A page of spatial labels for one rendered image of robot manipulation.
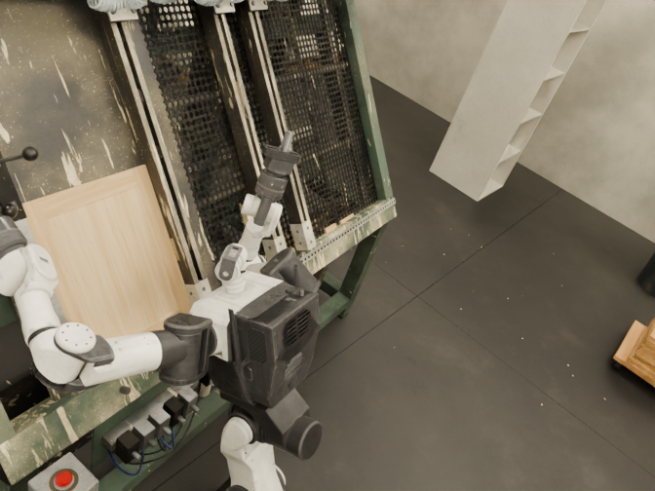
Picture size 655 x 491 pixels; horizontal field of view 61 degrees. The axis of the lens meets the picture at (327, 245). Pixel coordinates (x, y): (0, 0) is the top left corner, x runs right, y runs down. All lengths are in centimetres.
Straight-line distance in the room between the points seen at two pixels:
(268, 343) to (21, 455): 76
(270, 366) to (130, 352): 35
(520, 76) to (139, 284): 398
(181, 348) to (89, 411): 56
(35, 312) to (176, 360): 32
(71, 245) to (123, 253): 17
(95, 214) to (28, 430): 63
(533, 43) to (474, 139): 96
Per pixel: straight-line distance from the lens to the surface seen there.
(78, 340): 124
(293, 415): 166
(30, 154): 161
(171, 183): 195
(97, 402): 186
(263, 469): 191
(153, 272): 196
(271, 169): 170
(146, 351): 131
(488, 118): 533
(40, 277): 135
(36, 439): 180
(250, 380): 152
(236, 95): 220
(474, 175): 549
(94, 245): 184
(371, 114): 299
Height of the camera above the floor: 239
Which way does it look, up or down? 36 degrees down
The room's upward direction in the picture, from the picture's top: 20 degrees clockwise
